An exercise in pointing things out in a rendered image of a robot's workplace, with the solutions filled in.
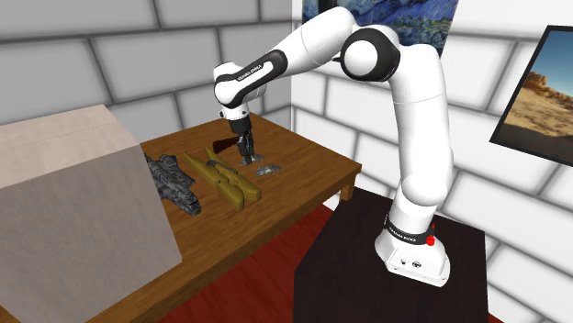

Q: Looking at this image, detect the black robot stand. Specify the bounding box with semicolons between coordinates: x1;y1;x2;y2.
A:
293;186;490;323

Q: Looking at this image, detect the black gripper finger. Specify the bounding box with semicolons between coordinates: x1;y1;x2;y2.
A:
236;133;257;165

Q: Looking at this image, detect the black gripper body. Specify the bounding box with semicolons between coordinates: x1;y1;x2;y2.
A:
227;117;253;141

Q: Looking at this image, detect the blue swirl wall painting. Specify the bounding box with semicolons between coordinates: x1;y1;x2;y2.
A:
301;0;461;58

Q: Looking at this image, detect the beige fabric sofa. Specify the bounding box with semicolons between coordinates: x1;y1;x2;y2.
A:
0;104;184;323

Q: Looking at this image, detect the olive yellow clothespin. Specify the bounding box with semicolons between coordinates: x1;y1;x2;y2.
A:
183;146;263;211

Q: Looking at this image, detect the dark grey spaceship model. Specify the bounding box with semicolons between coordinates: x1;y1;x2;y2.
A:
143;153;202;217

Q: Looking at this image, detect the brown wooden table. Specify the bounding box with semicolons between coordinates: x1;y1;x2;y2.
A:
87;111;363;323

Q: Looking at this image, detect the black framed desert picture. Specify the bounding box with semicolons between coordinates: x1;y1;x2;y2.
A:
489;25;573;168

